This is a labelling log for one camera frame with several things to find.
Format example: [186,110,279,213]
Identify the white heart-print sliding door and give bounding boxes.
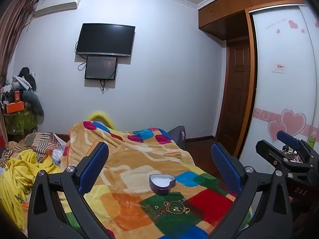
[239,4,319,160]

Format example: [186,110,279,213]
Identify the brown wooden door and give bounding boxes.
[215,38,251,155]

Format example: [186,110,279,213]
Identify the yellow foam tube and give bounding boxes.
[88,111,118,130]

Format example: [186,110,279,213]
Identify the purple heart-shaped jewelry box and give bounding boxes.
[149,174,176,196]

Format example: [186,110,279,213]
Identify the gold beaded bracelet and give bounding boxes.
[165,202,190,215]

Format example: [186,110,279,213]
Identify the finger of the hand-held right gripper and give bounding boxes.
[256,139,299,177]
[277,130,319,160]

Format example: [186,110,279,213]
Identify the striped brown curtain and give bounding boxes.
[0,0,39,136]

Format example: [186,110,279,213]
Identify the grey bag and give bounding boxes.
[166,126,186,150]

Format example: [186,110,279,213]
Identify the wooden overhead cabinet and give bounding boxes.
[198,0,306,41]

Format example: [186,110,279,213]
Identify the black wall television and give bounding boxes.
[75,23,136,57]

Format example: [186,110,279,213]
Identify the white air conditioner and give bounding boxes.
[34,0,83,18]

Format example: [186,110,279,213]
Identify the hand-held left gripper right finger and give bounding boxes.
[207,142,293,239]

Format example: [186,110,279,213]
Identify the striped bed sheet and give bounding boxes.
[7,130,67,166]

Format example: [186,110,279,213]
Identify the colourful checked blanket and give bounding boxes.
[60,121,253,239]

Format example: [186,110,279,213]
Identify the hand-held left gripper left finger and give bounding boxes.
[27,142,114,239]

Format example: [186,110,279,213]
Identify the yellow cloth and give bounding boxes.
[0,149,62,231]

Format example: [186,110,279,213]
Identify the orange box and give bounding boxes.
[6,101,26,114]

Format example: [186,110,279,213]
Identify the small black wall monitor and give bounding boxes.
[84,56,118,80]

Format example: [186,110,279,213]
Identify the pile of clothes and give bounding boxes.
[0,67,44,121]

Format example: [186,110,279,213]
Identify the thin chain necklace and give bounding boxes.
[164,198,187,205]

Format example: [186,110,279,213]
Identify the green patterned bag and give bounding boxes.
[3,109,38,135]

